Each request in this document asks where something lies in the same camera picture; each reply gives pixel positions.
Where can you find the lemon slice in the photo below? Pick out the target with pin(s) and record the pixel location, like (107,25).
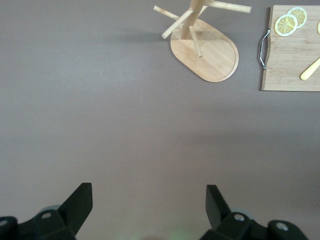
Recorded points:
(285,25)
(301,15)
(319,27)

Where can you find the brown table mat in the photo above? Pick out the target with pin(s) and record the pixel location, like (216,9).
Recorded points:
(100,100)

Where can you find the yellow plastic fork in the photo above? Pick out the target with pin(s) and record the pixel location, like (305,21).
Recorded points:
(308,72)

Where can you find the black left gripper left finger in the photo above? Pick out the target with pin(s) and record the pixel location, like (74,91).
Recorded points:
(70,215)

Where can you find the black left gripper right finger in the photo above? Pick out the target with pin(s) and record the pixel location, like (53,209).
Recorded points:
(217,215)

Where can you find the wooden mug tree rack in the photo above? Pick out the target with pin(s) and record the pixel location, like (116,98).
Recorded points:
(215,57)

